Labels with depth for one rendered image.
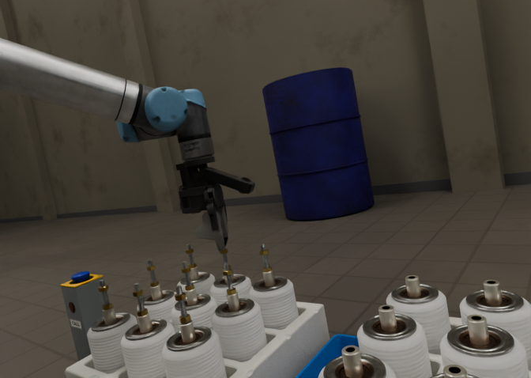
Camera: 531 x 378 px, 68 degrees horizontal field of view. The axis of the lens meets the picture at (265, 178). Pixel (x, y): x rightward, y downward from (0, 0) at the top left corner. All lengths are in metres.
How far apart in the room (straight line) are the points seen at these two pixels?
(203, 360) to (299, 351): 0.23
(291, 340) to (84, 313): 0.48
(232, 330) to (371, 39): 2.75
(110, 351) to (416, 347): 0.56
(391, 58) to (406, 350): 2.72
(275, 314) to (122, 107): 0.49
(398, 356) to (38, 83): 0.66
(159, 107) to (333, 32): 2.78
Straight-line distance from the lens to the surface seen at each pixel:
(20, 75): 0.71
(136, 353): 0.78
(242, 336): 0.76
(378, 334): 0.61
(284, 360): 0.80
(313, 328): 0.88
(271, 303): 0.84
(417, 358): 0.62
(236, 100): 3.96
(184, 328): 0.70
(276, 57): 3.67
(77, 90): 0.71
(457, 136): 2.90
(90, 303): 1.03
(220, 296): 0.91
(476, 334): 0.59
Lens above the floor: 0.54
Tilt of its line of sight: 4 degrees down
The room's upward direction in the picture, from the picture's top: 11 degrees counter-clockwise
